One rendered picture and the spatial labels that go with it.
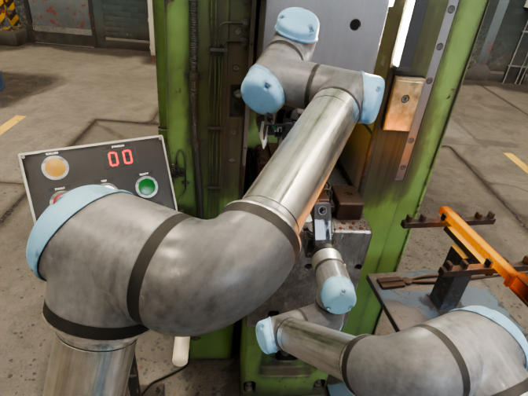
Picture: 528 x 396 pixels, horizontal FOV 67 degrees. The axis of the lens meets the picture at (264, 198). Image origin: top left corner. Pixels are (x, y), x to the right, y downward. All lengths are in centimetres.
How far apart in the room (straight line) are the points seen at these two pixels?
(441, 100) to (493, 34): 665
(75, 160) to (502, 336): 94
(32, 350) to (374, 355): 181
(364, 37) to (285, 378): 134
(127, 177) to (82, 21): 662
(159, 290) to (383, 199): 123
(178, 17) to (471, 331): 99
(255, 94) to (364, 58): 52
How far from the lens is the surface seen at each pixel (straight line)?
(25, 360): 220
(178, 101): 125
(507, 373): 68
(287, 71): 65
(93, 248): 40
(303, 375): 183
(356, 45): 111
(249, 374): 178
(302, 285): 141
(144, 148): 110
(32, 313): 238
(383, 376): 62
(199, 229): 37
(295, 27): 71
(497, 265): 121
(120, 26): 742
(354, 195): 135
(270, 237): 38
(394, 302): 136
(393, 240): 165
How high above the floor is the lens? 165
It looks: 32 degrees down
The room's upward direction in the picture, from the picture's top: 6 degrees clockwise
